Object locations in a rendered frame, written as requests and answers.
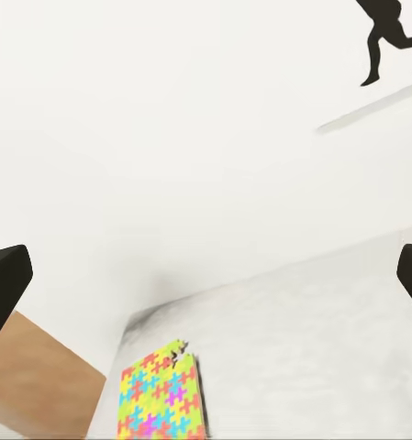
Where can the painting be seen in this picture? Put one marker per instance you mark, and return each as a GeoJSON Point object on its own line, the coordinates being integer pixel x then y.
{"type": "Point", "coordinates": [338, 56]}

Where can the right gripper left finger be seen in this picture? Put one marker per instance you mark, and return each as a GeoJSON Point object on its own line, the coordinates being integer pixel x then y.
{"type": "Point", "coordinates": [15, 275]}

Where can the sliding door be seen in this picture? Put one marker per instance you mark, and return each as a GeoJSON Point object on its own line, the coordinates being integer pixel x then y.
{"type": "Point", "coordinates": [46, 391]}

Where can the jigsaw puzzle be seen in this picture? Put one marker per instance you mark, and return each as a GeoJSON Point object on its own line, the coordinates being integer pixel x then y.
{"type": "Point", "coordinates": [160, 398]}

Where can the desk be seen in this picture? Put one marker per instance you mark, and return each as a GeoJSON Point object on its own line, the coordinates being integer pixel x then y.
{"type": "Point", "coordinates": [318, 350]}

